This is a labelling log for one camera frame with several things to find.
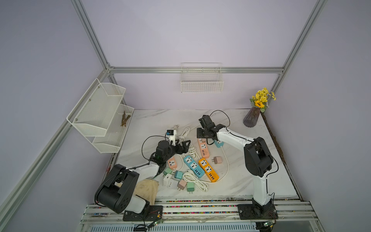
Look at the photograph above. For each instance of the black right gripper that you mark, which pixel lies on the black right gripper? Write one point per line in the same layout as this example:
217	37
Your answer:
199	133

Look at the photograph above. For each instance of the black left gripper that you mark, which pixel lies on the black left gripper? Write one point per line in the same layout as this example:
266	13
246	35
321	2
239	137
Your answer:
184	149

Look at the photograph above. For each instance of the white USB charger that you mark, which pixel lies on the white USB charger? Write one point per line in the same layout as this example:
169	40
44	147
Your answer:
167	179

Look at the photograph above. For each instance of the grey white plug adapter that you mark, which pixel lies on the grey white plug adapter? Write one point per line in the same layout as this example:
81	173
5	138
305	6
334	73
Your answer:
173	184

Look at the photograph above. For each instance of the dusty pink plug adapter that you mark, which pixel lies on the dusty pink plug adapter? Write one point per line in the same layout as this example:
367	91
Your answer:
181	184

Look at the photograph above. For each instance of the bright green plug adapter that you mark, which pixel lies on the bright green plug adapter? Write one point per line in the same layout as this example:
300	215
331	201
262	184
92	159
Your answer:
190	187

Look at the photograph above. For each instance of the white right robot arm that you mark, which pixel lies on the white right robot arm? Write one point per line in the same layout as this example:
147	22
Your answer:
257	157

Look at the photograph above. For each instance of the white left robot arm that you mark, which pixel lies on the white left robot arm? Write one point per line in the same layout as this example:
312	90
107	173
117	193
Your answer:
116	192

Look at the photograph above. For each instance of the teal plug adapter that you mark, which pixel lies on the teal plug adapter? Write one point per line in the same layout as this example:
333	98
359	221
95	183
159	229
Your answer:
178	175

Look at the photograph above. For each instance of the short pink power strip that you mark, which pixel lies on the short pink power strip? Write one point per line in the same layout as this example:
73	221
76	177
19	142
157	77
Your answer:
172	163

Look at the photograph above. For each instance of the teal power strip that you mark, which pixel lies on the teal power strip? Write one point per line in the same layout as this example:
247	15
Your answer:
218	143

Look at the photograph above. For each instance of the beige cloth glove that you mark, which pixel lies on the beige cloth glove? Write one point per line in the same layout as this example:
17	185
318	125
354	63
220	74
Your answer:
147	189

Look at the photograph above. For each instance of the purple ribbed glass vase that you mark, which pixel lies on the purple ribbed glass vase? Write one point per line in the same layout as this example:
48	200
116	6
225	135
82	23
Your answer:
250	120

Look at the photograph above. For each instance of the orange power strip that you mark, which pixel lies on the orange power strip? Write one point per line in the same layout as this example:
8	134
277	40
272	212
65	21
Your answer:
209	171

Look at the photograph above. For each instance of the brown sticks on shelf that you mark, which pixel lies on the brown sticks on shelf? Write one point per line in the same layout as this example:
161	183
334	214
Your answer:
125	118

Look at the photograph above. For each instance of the yellow artificial flower bouquet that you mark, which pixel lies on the yellow artificial flower bouquet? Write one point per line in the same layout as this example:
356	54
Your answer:
261	98

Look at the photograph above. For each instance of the white mesh two-tier shelf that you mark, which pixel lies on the white mesh two-tier shelf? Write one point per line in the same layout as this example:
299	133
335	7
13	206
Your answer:
98	115

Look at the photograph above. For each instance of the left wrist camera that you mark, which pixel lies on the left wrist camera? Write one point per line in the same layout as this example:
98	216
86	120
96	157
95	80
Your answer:
171	136

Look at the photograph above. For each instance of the white wire wall basket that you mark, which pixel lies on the white wire wall basket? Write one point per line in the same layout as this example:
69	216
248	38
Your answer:
201	77

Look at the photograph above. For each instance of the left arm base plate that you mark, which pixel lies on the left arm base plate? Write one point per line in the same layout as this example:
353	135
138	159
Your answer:
149	213

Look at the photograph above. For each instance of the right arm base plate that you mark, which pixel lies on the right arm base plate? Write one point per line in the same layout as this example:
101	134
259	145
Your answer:
256	211

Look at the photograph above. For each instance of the aluminium frame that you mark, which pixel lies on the aluminium frame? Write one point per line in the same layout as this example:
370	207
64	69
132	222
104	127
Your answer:
50	52

